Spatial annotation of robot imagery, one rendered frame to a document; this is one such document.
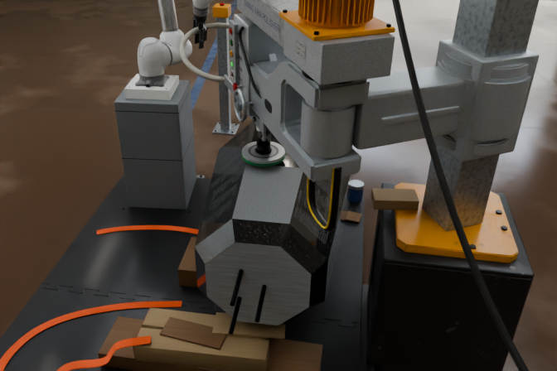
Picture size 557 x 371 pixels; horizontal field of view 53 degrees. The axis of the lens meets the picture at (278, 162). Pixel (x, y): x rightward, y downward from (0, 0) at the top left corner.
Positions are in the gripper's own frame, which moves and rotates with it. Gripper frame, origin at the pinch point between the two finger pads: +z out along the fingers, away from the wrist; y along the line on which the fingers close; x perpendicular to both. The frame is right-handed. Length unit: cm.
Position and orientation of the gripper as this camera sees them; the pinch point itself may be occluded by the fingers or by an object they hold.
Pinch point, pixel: (199, 40)
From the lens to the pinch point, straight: 339.3
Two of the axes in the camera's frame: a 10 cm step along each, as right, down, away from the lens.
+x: 8.1, -3.7, 4.6
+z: -1.5, 6.3, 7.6
